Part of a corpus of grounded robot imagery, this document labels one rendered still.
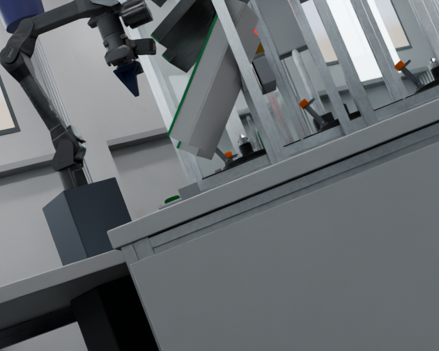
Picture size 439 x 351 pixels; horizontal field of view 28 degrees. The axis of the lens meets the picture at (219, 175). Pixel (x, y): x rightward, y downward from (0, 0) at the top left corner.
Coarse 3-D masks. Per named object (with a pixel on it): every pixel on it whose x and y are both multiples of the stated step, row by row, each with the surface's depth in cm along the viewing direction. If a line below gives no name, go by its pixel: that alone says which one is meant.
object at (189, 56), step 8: (240, 0) 184; (248, 0) 188; (208, 24) 180; (200, 32) 179; (192, 40) 179; (200, 40) 183; (192, 48) 183; (200, 48) 186; (168, 56) 179; (176, 56) 179; (184, 56) 182; (192, 56) 186; (176, 64) 182; (184, 64) 186; (192, 64) 190
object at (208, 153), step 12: (252, 36) 180; (252, 48) 184; (252, 60) 187; (240, 84) 186; (228, 96) 181; (228, 108) 184; (216, 132) 183; (180, 144) 177; (216, 144) 187; (204, 156) 182
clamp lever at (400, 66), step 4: (400, 60) 207; (408, 60) 208; (396, 64) 207; (400, 64) 207; (404, 64) 207; (396, 68) 208; (400, 68) 207; (404, 68) 207; (404, 72) 207; (408, 72) 207; (408, 76) 207; (412, 76) 207; (412, 80) 207; (416, 80) 207; (416, 84) 207; (420, 84) 207
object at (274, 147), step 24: (216, 0) 158; (288, 0) 192; (336, 24) 156; (240, 48) 157; (312, 48) 189; (336, 48) 155; (336, 96) 187; (360, 96) 154; (264, 120) 155; (264, 144) 187
